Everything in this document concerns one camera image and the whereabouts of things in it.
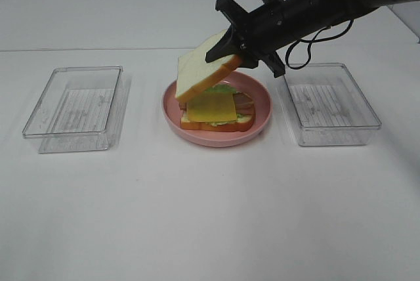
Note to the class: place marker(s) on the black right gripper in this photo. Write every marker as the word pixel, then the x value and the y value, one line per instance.
pixel 257 35

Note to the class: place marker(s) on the bacon strip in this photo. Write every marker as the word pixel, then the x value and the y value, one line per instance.
pixel 250 111
pixel 244 100

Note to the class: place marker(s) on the bread slice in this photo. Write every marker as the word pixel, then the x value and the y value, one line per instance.
pixel 243 123
pixel 195 75

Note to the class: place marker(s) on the green lettuce leaf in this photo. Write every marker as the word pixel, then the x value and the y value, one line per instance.
pixel 223 88

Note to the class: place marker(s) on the yellow cheese slice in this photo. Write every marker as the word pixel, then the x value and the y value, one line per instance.
pixel 210 115

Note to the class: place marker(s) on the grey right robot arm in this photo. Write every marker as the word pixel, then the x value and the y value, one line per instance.
pixel 354 10

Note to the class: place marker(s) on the pink round plate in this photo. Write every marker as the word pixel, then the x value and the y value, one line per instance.
pixel 244 83

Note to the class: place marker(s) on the clear right bread container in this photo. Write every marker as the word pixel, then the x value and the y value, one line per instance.
pixel 326 106

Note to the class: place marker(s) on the clear left ingredient container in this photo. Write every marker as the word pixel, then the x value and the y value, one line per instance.
pixel 79 110

